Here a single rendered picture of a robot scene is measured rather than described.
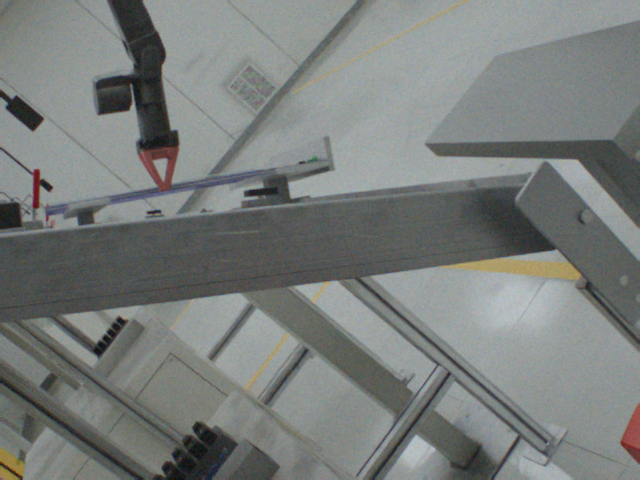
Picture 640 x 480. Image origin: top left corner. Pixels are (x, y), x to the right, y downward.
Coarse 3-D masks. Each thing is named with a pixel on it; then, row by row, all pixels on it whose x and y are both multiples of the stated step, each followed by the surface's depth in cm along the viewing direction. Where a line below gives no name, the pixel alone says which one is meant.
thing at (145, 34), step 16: (112, 0) 123; (128, 0) 124; (112, 16) 127; (128, 16) 125; (144, 16) 126; (128, 32) 126; (144, 32) 127; (128, 48) 132; (144, 48) 128; (160, 48) 129
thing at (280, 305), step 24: (264, 312) 155; (288, 312) 152; (312, 312) 154; (312, 336) 154; (336, 336) 156; (336, 360) 156; (360, 360) 158; (360, 384) 158; (384, 384) 160; (384, 408) 165; (480, 408) 179; (432, 432) 164; (456, 432) 166; (480, 432) 172; (504, 432) 165; (432, 456) 180; (456, 456) 166; (480, 456) 166; (504, 456) 160
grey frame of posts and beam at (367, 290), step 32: (352, 288) 136; (384, 288) 138; (576, 288) 68; (384, 320) 141; (416, 320) 140; (608, 320) 69; (448, 352) 143; (0, 384) 115; (32, 384) 118; (480, 384) 146; (32, 416) 117; (64, 416) 119; (512, 416) 148; (96, 448) 122; (544, 448) 151
